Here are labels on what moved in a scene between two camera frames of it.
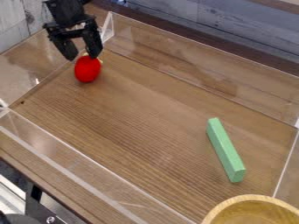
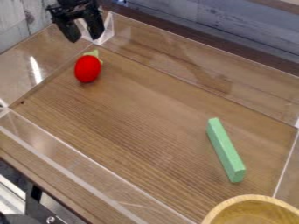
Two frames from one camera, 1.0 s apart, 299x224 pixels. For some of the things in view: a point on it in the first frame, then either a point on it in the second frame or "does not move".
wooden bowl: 252,209 does not move
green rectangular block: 224,150 does not move
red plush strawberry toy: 88,68 does not move
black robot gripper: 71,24 → 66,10
